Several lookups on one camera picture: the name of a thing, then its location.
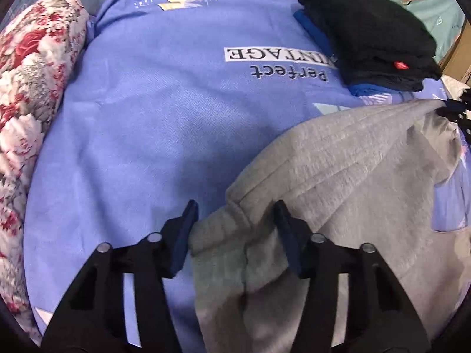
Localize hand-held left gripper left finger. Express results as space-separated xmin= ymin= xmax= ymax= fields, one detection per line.
xmin=40 ymin=199 xmax=200 ymax=353

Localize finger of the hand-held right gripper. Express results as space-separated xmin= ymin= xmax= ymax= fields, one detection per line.
xmin=438 ymin=88 xmax=471 ymax=136

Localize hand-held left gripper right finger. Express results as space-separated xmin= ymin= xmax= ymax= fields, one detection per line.
xmin=273 ymin=200 xmax=432 ymax=353

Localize grey pants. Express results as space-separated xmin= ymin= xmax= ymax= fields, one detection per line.
xmin=189 ymin=99 xmax=471 ymax=353

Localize brown cardboard box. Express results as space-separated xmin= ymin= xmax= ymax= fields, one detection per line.
xmin=440 ymin=20 xmax=471 ymax=85

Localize folded black garment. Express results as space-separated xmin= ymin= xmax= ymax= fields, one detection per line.
xmin=297 ymin=0 xmax=442 ymax=92

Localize blue printed blanket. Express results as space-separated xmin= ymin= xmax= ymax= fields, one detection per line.
xmin=23 ymin=0 xmax=471 ymax=353

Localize folded blue garment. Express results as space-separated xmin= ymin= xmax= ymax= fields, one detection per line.
xmin=293 ymin=9 xmax=398 ymax=98

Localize floral quilt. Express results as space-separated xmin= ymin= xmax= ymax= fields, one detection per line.
xmin=0 ymin=0 xmax=91 ymax=342

